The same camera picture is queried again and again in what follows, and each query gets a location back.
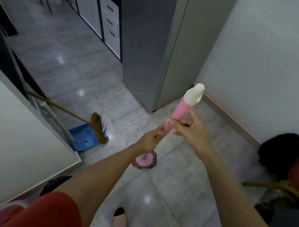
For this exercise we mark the black bag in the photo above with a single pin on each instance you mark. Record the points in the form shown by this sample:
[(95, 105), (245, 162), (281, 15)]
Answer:
[(276, 153)]

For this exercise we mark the blue plastic dustpan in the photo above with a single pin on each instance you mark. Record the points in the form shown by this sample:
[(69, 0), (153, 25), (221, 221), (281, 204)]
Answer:
[(82, 138)]

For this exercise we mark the black trash bin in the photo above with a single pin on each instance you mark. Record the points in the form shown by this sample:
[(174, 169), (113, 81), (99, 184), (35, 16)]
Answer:
[(55, 183)]

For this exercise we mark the person's left forearm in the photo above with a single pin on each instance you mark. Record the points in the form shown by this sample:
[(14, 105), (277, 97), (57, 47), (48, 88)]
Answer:
[(99, 179)]

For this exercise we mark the person's left hand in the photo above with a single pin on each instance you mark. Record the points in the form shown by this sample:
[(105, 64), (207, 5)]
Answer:
[(149, 140)]

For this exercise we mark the person's left black sock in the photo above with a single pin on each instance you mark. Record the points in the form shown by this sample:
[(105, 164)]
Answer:
[(119, 211)]

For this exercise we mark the pink mop bucket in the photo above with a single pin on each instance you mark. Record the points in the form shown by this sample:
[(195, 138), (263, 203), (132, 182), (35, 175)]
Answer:
[(3, 214)]

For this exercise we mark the person's right forearm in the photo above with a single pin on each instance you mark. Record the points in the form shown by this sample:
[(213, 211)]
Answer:
[(235, 208)]

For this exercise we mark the pink spin mop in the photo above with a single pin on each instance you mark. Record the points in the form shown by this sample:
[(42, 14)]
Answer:
[(183, 109)]

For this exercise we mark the person's left pink slipper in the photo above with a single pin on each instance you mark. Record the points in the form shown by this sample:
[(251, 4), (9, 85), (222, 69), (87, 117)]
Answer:
[(120, 220)]

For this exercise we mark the person's right hand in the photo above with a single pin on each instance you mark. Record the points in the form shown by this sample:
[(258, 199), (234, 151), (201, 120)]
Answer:
[(192, 134)]

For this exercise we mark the grey refrigerator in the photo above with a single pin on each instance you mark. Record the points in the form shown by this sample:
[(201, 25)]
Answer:
[(147, 36)]

